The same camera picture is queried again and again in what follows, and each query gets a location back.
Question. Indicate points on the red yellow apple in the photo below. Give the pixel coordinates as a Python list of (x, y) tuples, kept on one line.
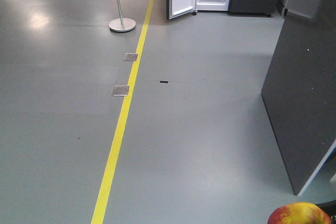
[(299, 212)]

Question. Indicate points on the silver floor plate near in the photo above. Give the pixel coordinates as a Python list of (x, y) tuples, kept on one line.
[(120, 90)]

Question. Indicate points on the silver floor plate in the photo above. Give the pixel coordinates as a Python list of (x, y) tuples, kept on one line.
[(120, 90), (130, 57)]

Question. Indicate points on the silver floor plate far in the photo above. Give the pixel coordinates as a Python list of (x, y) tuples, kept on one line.
[(130, 57)]

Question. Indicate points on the silver stand with round base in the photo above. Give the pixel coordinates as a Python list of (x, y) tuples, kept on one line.
[(121, 24)]

